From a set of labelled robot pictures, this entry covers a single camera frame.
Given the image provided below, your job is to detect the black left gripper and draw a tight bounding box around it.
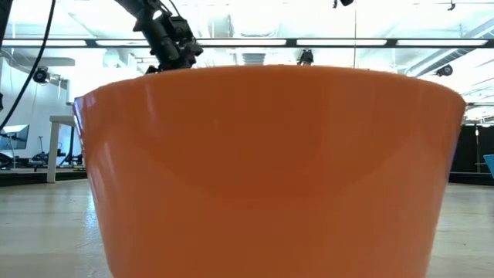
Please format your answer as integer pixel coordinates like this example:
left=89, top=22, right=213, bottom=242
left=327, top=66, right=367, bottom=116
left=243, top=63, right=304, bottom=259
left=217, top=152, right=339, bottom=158
left=145, top=21, right=205, bottom=74

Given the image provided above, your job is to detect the orange plastic mini bowl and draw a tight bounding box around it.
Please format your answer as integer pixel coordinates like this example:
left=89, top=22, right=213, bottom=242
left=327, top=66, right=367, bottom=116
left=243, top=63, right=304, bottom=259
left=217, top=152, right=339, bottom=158
left=72, top=64, right=467, bottom=278

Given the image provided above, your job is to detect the white LED light strip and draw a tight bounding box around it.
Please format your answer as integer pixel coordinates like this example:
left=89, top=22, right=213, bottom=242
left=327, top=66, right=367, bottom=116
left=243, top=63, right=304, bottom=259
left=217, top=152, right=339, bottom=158
left=2, top=39, right=88, bottom=47
left=95, top=39, right=152, bottom=47
left=197, top=39, right=288, bottom=46
left=396, top=39, right=489, bottom=46
left=296, top=39, right=388, bottom=46

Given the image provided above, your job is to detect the black ceiling spotlight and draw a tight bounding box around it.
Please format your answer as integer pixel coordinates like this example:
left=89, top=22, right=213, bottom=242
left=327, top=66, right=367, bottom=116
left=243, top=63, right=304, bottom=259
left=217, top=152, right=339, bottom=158
left=32, top=66, right=52, bottom=85
left=435, top=63, right=455, bottom=78
left=296, top=49, right=315, bottom=66

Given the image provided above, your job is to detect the desktop monitor with lit screen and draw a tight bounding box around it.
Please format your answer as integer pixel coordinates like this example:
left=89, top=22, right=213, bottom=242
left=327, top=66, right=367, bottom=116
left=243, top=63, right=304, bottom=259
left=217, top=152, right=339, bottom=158
left=0, top=124, right=31, bottom=151

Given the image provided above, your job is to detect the black room partition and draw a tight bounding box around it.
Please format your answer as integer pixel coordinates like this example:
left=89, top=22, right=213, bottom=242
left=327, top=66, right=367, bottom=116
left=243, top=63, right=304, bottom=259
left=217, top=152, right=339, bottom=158
left=450, top=124, right=494, bottom=175

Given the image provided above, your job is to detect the thin hanging cord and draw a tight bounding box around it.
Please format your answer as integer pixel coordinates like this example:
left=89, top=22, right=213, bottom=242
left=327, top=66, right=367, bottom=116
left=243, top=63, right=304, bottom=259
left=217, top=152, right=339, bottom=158
left=353, top=0, right=357, bottom=70

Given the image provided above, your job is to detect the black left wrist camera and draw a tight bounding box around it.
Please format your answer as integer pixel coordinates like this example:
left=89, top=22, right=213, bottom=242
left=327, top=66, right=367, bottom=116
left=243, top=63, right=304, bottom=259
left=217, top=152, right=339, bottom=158
left=166, top=15, right=194, bottom=39

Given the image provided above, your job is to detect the ribbed ceiling air duct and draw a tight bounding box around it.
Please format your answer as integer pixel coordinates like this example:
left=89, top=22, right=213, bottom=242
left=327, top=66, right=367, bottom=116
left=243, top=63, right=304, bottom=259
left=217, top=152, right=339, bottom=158
left=241, top=53, right=267, bottom=66

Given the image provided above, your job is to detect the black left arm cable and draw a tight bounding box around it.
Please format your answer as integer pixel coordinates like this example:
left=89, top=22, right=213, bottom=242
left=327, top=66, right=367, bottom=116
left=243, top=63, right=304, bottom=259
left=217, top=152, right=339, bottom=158
left=0, top=0, right=57, bottom=131

